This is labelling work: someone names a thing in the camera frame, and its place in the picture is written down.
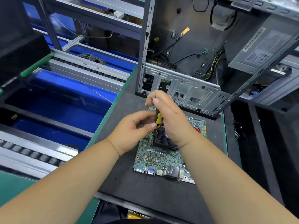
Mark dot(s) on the person's right hand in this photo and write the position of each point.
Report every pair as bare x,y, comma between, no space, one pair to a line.
176,119

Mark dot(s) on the person's left hand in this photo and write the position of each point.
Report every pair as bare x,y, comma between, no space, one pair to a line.
128,133

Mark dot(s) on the black cooling fan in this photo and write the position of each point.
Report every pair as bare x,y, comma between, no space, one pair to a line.
164,140

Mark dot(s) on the green motherboard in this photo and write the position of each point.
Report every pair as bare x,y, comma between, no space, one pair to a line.
156,163

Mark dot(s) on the grey computer case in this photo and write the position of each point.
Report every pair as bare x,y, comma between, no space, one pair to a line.
187,25

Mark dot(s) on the person's left forearm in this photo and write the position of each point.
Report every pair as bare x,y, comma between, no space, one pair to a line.
60,184

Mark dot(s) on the person's right forearm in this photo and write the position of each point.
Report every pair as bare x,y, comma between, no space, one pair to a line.
238,184

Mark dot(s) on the yellow box with green button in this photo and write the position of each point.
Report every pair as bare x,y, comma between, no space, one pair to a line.
136,215

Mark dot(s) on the empty black foam tray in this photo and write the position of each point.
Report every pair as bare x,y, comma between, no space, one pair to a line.
261,156

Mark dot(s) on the silver power supply unit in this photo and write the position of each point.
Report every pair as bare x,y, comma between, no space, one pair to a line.
266,44

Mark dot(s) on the black foam tray with boards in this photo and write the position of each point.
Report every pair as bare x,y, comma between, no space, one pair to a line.
16,39

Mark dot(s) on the grey roller conveyor rail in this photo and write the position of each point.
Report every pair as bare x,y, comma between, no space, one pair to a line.
28,151
88,70

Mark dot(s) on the aluminium frame post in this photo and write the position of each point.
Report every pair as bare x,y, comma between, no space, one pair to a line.
280,81

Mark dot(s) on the dark metal frame leg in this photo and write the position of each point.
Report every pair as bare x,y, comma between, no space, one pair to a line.
49,23

